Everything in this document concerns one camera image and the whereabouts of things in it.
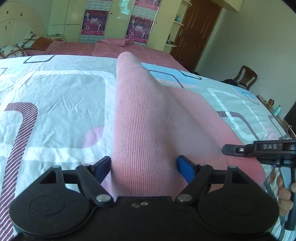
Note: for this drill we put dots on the person's right hand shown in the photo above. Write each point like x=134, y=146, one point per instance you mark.
x=285, y=197

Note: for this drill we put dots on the brown wooden chair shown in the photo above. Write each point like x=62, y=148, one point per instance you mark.
x=247, y=76

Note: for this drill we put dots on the pink knit sweater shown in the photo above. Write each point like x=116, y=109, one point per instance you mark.
x=143, y=111

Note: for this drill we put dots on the pale yellow corner shelf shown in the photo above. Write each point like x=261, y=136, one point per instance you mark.
x=179, y=23

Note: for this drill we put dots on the folded pink cloth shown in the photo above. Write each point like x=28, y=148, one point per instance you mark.
x=118, y=42

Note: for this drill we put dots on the pink checked bed sheet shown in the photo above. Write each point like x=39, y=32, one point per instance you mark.
x=108, y=49

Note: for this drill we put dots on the orange patterned cushion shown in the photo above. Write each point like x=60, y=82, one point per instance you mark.
x=41, y=43

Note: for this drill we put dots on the bedside clutter pile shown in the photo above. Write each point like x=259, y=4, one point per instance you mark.
x=56, y=37

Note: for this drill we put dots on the floral patterned pillow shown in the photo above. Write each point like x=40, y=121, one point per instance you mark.
x=11, y=51
x=27, y=41

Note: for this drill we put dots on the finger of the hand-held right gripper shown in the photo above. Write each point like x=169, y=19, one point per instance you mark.
x=238, y=150

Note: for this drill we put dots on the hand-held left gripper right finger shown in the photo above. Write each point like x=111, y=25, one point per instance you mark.
x=185, y=168

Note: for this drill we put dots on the pale yellow wardrobe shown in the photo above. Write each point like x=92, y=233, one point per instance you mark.
x=69, y=18

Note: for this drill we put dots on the pink wall poster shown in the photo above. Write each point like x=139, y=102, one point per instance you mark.
x=94, y=23
x=139, y=30

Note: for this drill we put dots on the wooden side cabinet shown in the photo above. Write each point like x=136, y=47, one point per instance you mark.
x=269, y=106

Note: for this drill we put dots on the patterned white and blue blanket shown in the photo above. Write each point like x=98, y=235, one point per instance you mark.
x=57, y=97

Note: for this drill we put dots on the brown wooden door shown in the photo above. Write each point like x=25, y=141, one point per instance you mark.
x=196, y=32

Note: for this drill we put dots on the dark television screen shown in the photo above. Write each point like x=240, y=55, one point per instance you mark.
x=291, y=119

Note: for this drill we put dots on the teal water bottle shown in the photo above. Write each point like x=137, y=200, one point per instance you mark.
x=277, y=110

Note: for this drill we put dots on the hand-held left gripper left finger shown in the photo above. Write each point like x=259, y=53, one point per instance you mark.
x=103, y=168

